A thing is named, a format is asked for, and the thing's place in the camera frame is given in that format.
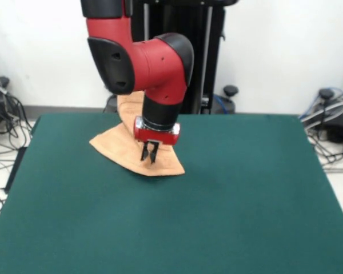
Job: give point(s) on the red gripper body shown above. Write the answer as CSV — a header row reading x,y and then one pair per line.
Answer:
x,y
154,135

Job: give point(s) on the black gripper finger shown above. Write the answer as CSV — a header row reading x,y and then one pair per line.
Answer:
x,y
145,151
153,154

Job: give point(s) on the tan terry towel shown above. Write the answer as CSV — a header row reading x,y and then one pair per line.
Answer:
x,y
120,142

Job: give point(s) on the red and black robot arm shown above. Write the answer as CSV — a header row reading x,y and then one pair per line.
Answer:
x,y
160,65

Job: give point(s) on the dark green table cloth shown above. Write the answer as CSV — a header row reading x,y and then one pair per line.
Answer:
x,y
74,214

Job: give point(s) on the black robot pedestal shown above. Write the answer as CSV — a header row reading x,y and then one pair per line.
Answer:
x,y
208,42

